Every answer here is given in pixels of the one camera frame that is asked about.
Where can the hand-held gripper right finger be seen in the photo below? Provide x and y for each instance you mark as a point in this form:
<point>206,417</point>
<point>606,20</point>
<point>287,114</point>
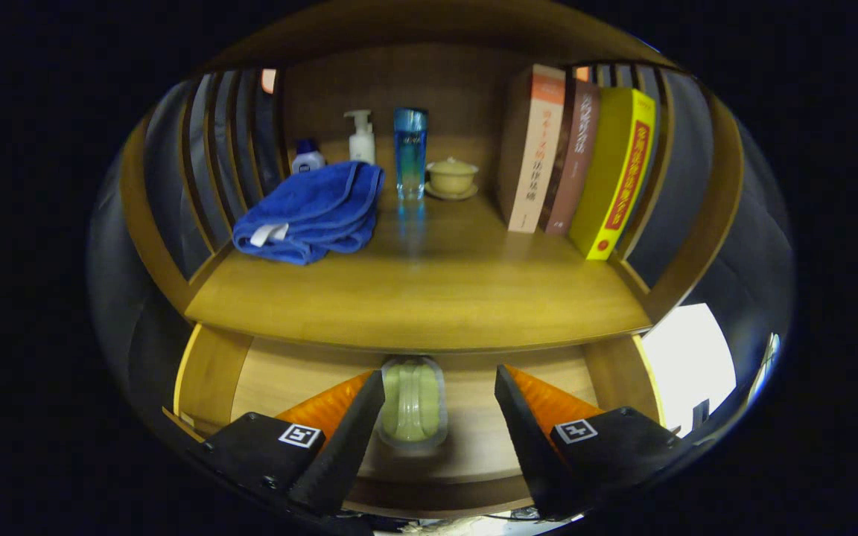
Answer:
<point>537,454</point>

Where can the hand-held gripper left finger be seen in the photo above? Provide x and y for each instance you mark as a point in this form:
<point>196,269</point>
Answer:
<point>347,454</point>

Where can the green soap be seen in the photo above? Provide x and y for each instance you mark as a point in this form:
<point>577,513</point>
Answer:
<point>414,406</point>

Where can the wooden drawer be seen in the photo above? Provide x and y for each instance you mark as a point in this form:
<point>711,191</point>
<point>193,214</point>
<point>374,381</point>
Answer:
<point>287,380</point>

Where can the wooden countertop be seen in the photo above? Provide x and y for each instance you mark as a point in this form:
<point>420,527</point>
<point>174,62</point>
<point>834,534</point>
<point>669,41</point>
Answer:
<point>436,290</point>

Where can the white desk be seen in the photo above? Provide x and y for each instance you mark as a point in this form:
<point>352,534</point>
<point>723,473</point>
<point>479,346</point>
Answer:
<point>686,365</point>

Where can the folded blue towel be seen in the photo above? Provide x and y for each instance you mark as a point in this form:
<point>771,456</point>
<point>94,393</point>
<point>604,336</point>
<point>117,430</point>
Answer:
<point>310,208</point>

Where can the beige lidded teacup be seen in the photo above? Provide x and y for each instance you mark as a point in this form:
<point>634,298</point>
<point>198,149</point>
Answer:
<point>451,179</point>

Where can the brown book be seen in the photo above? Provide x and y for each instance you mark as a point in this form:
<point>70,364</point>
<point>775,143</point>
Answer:
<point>574,164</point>

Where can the yellow book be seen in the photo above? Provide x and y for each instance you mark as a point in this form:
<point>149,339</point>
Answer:
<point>615,171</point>

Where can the small white bottle blue cap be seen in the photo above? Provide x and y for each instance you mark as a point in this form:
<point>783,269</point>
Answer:
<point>308,160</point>

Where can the blue glass bottle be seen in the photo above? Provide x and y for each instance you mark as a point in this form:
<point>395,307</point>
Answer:
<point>410,156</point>

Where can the orange and white book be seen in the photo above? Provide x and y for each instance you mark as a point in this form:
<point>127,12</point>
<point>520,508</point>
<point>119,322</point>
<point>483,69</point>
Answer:
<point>537,149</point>

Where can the white pump bottle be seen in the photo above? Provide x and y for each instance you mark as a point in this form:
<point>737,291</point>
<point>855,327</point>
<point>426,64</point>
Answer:
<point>362,145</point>

